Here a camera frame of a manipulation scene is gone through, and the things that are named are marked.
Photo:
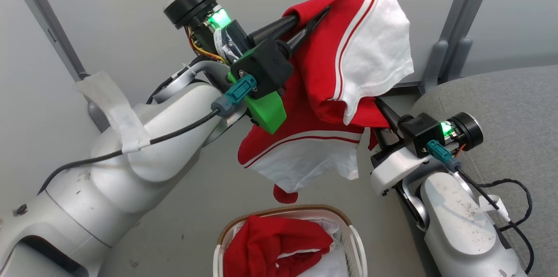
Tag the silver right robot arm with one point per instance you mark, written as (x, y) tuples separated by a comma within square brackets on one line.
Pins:
[(457, 224)]

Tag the red garment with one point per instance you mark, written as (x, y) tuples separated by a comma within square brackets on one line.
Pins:
[(270, 242)]

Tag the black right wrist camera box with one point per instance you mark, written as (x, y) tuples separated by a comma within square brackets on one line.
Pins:
[(420, 133)]

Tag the grey double partition post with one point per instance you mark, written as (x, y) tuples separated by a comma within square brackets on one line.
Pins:
[(462, 19)]

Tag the white basket with brown rim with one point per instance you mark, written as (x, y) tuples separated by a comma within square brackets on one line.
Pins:
[(355, 251)]

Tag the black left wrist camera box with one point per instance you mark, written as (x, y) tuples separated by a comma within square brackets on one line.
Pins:
[(263, 65)]

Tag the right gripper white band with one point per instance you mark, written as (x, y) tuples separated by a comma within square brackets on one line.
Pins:
[(394, 170)]

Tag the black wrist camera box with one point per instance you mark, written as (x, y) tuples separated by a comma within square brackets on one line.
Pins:
[(263, 65), (420, 133)]

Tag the grey partition bottom rail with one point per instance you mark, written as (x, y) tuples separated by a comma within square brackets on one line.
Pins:
[(405, 88)]

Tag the grey metal table frame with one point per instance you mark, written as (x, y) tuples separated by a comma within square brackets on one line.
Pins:
[(45, 17)]

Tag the red and white shirt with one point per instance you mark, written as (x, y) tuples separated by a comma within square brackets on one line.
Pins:
[(322, 76)]

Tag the white garment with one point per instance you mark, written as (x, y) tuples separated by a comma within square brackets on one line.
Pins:
[(331, 264)]

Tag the white tape strip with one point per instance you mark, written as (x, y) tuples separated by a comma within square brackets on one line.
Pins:
[(115, 109), (490, 205)]

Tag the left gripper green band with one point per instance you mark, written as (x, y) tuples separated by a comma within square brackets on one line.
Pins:
[(267, 113)]

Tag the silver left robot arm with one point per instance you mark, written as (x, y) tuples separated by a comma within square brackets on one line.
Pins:
[(100, 189)]

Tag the grey fabric sofa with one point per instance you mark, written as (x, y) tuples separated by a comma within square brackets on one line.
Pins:
[(514, 115)]

